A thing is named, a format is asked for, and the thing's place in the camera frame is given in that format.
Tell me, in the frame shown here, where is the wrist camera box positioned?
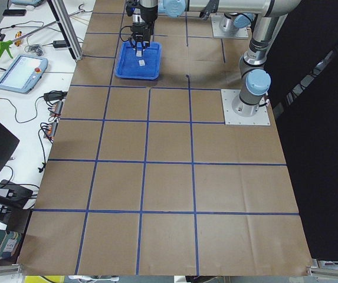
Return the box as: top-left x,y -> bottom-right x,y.
126,0 -> 136,17

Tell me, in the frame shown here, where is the black smartphone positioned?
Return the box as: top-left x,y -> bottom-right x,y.
3,9 -> 27,17

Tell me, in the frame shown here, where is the blue plastic tray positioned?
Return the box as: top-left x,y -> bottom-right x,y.
115,42 -> 162,80

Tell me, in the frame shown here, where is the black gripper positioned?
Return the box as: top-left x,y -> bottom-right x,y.
129,0 -> 158,55

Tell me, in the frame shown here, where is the wooden chopstick pair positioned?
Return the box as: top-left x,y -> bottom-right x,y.
70,15 -> 90,25

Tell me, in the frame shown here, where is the black power adapter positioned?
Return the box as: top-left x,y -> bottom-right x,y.
52,40 -> 68,48

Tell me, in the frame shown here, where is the teach pendant tablet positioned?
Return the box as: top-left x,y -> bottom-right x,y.
0,54 -> 48,94

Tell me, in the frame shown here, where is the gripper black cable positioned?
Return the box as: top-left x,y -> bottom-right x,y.
119,25 -> 134,44

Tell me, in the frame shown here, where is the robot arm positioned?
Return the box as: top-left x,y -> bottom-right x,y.
126,1 -> 255,57
153,0 -> 300,117

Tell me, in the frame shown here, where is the reacher grabber tool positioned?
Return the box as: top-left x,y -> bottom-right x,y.
0,4 -> 87,58

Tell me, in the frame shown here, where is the aluminium frame post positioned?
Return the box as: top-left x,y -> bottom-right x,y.
47,0 -> 83,61

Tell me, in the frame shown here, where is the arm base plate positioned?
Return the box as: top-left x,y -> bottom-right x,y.
221,89 -> 271,126
211,15 -> 249,40

